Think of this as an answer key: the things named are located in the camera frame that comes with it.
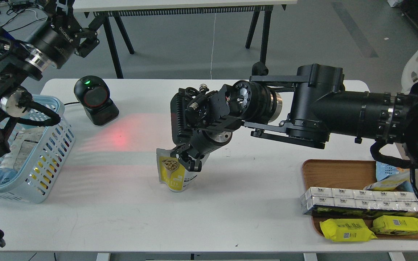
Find black barcode scanner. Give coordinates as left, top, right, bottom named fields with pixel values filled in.
left=74, top=75, right=119, bottom=126

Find wooden brown tray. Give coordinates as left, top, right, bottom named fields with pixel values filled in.
left=302, top=159, right=418, bottom=241

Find background white table black legs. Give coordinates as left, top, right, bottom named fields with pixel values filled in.
left=73, top=0, right=297, bottom=79

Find yellow white snack pouch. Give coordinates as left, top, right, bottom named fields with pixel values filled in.
left=156, top=148, right=199, bottom=192

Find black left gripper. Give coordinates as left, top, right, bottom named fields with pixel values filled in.
left=29, top=0, right=104, bottom=69

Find yellow snack pack left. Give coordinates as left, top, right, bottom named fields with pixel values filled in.
left=319, top=219, right=377, bottom=242

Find silver multipack snack box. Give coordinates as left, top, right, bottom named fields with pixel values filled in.
left=300, top=187, right=418, bottom=219

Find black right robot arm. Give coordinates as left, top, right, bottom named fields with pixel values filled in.
left=170, top=62, right=418, bottom=199

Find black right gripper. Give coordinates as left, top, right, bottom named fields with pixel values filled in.
left=170, top=129, right=233, bottom=172

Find white snack bag in basket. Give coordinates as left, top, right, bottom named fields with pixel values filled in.
left=0, top=127, right=45, bottom=171

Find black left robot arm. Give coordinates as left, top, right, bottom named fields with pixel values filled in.
left=0, top=0, right=106, bottom=203

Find light blue plastic basket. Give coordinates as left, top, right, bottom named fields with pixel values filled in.
left=0, top=95, right=76, bottom=203

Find yellow snack pack right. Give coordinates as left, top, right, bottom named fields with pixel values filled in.
left=370, top=215, right=418, bottom=236

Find blue yellow snack bag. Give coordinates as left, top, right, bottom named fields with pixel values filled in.
left=364, top=161, right=414, bottom=192

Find yellow snack pack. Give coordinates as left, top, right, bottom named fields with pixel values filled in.
left=370, top=215, right=418, bottom=236
left=319, top=219, right=377, bottom=242

